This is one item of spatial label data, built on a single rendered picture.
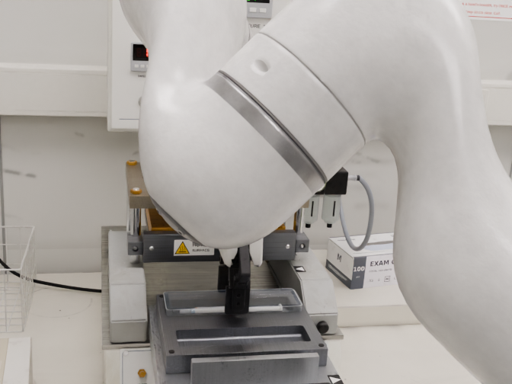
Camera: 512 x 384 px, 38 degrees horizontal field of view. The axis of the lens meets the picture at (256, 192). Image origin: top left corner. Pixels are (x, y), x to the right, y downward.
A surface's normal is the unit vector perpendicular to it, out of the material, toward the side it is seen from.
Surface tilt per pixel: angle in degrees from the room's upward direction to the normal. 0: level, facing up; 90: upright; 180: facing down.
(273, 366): 90
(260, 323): 0
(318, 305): 40
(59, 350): 0
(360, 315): 90
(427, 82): 81
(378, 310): 90
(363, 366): 0
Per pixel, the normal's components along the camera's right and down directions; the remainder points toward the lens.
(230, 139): -0.13, -0.15
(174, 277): 0.07, -0.95
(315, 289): 0.18, -0.52
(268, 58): -0.39, -0.42
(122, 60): 0.20, 0.31
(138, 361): 0.21, -0.12
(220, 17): 0.85, 0.05
